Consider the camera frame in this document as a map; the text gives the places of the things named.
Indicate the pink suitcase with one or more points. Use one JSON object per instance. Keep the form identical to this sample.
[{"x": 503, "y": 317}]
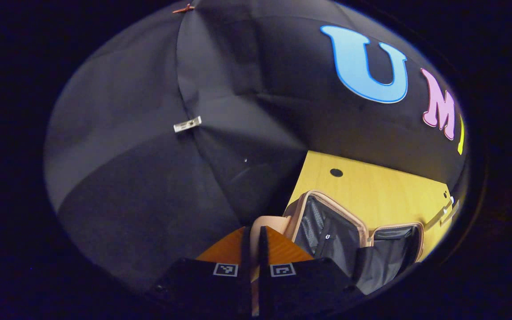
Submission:
[{"x": 327, "y": 231}]

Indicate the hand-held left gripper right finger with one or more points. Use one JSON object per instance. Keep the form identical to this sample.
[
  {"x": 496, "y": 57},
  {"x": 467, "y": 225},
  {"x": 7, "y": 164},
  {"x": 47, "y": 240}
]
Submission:
[{"x": 264, "y": 266}]

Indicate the small orange backdrop clip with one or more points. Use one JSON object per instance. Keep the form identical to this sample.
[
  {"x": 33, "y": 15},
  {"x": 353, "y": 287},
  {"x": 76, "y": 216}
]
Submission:
[{"x": 184, "y": 8}]

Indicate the pale slim bar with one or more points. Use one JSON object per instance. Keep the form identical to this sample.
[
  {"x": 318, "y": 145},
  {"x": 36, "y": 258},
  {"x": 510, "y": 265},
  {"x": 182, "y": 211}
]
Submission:
[{"x": 438, "y": 214}]

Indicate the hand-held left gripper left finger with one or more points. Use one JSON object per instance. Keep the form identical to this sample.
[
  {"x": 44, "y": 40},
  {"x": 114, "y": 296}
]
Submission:
[{"x": 246, "y": 266}]

